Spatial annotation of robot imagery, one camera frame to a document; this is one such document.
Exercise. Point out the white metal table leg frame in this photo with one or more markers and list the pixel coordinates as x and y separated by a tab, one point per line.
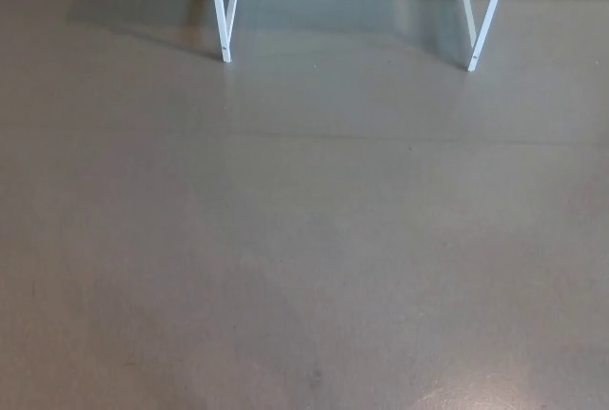
485	25
220	25

